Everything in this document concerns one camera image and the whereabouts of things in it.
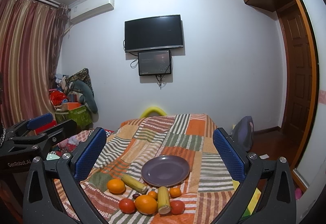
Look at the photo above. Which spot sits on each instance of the black wall television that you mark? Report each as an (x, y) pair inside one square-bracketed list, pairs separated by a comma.
[(159, 32)]

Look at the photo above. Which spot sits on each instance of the patchwork striped bed blanket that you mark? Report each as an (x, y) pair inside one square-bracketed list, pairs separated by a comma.
[(173, 151)]

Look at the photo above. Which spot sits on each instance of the purple backpack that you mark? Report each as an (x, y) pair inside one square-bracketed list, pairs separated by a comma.
[(243, 133)]

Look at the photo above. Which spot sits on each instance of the green storage box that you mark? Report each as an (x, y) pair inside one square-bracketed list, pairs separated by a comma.
[(80, 115)]

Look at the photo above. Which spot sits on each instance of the corn cob with cut end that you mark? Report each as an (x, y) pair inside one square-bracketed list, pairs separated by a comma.
[(163, 201)]

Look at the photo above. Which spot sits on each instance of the striped red curtain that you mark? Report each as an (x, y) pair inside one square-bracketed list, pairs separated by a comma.
[(31, 38)]

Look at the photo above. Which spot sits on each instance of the red tomato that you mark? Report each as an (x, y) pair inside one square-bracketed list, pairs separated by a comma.
[(127, 206), (177, 207)]

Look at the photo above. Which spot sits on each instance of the grey plush toy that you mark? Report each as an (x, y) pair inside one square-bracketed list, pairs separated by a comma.
[(87, 96)]

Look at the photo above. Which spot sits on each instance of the purple ceramic plate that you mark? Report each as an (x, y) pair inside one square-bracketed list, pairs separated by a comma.
[(165, 170)]

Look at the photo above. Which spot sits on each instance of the dark purple plum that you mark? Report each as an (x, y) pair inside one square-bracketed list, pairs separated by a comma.
[(135, 196)]

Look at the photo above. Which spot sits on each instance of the small black wall monitor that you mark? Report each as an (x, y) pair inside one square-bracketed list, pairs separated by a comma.
[(154, 63)]

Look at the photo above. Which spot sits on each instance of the white paper on floor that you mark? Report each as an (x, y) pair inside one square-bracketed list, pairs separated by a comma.
[(264, 156)]

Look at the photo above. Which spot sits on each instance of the white air conditioner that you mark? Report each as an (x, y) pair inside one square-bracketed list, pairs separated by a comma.
[(89, 9)]

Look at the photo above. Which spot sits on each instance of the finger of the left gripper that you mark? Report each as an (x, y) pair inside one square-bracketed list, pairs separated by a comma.
[(58, 133), (39, 121)]

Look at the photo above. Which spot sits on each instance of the small mandarin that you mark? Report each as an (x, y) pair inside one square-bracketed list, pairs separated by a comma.
[(175, 192), (152, 194)]

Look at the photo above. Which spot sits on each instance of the brown wooden door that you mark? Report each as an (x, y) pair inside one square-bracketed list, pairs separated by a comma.
[(299, 72)]

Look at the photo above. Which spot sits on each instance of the large orange with sticker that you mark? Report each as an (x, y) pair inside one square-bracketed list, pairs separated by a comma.
[(146, 205)]

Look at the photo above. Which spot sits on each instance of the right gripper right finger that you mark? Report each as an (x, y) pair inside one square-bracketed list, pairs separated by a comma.
[(242, 169)]

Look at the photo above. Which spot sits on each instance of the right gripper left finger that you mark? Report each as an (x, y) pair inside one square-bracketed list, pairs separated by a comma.
[(76, 168)]

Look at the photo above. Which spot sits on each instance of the camouflage pillow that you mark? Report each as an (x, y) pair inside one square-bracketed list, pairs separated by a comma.
[(82, 75)]

